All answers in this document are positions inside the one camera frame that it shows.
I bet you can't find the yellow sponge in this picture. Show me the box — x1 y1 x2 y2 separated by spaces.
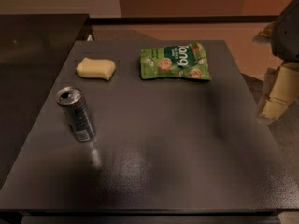
76 58 116 81

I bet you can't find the redbull can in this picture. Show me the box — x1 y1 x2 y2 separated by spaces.
56 87 95 142

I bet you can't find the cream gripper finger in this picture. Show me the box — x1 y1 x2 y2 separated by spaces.
257 61 299 125

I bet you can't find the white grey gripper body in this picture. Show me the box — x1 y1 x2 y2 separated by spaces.
253 0 299 63

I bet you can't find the green snack bag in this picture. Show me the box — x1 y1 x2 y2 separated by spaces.
140 41 211 81

